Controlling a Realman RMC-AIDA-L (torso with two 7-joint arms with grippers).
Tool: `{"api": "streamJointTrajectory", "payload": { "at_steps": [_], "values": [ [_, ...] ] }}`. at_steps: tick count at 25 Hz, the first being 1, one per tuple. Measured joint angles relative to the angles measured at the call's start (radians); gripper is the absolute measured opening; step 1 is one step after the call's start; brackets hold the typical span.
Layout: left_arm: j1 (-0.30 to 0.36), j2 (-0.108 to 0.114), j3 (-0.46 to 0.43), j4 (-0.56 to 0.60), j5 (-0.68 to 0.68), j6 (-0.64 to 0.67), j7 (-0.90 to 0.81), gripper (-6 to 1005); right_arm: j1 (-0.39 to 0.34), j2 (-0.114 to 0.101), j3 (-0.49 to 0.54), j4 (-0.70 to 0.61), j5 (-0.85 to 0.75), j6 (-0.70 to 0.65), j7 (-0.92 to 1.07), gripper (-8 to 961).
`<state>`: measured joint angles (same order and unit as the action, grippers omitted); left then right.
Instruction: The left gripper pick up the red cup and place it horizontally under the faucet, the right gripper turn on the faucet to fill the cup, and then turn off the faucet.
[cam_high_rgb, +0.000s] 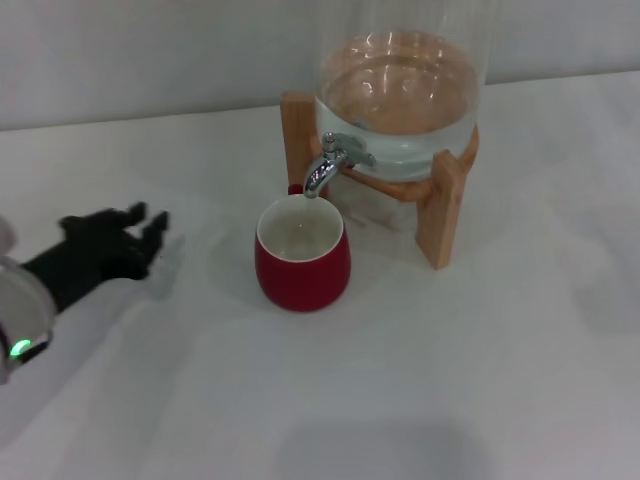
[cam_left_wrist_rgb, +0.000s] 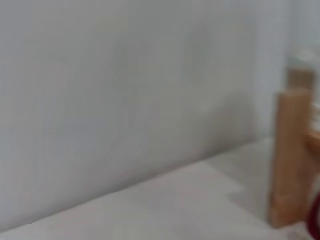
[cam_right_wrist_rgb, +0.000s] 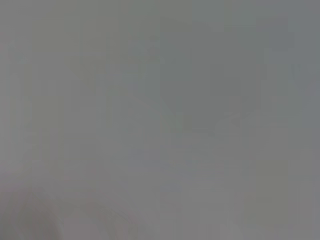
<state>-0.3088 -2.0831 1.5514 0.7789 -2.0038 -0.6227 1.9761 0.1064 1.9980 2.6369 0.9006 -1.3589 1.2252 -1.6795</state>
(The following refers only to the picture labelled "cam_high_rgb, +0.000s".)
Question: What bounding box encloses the chrome faucet tap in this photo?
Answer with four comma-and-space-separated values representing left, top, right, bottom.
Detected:
301, 131, 377, 200

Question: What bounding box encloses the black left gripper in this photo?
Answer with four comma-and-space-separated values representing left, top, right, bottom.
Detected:
22, 201, 171, 316

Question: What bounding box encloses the glass water dispenser jar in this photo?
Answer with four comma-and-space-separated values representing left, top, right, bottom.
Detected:
315, 0, 490, 182

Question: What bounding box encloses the red ceramic cup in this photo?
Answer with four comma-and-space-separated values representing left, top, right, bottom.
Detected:
254, 183, 352, 313

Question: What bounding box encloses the wooden dispenser stand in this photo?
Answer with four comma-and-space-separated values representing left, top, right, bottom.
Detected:
280, 89, 481, 272

